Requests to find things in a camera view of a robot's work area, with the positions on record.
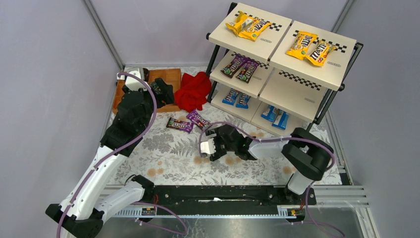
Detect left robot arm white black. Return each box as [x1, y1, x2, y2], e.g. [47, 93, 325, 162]
[46, 74, 174, 238]

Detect cream three-tier shelf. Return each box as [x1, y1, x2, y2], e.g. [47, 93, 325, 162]
[206, 2, 363, 135]

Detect brown m&m bag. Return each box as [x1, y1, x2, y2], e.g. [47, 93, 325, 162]
[236, 60, 260, 83]
[220, 55, 247, 78]

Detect yellow M&M bag on shelf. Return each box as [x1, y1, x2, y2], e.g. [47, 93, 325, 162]
[239, 17, 272, 41]

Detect floral tablecloth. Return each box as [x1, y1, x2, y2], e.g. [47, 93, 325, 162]
[98, 65, 342, 186]

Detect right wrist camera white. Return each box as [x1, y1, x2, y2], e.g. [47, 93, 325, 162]
[200, 138, 216, 155]

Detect yellow candy bag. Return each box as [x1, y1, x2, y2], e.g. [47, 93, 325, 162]
[286, 31, 318, 60]
[225, 11, 254, 36]
[306, 41, 337, 66]

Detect wooden compartment tray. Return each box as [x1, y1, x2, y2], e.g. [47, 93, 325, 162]
[111, 68, 181, 114]

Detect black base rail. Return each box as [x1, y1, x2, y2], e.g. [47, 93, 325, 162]
[131, 175, 316, 216]

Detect blue M&M bag bottom shelf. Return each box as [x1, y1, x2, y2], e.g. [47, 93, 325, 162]
[222, 88, 240, 105]

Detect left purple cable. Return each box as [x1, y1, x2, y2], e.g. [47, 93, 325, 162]
[56, 71, 158, 238]

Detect red cloth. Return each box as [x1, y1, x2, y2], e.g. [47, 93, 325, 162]
[174, 71, 211, 113]

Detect blue M&M bag moved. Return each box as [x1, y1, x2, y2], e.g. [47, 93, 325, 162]
[235, 93, 251, 109]

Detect purple candy bag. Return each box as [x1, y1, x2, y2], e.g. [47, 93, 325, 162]
[186, 110, 210, 130]
[166, 118, 193, 133]

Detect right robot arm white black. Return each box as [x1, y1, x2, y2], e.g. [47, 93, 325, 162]
[198, 121, 336, 195]

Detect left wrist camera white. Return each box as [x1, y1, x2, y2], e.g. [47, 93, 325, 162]
[117, 67, 147, 91]

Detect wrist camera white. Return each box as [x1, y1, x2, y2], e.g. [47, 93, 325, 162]
[200, 138, 216, 155]
[117, 67, 147, 91]

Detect light blue candy bag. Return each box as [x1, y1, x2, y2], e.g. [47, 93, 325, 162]
[271, 110, 289, 130]

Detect brown M&M bag on shelf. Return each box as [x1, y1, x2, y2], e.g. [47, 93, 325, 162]
[220, 55, 247, 78]

